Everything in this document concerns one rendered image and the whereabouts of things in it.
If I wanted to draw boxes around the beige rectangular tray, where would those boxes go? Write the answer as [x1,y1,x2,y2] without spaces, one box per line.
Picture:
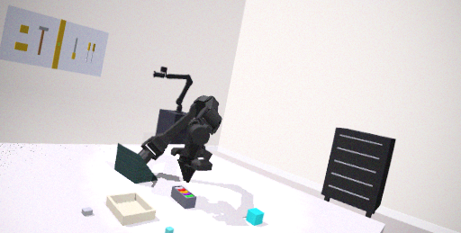
[105,192,156,226]

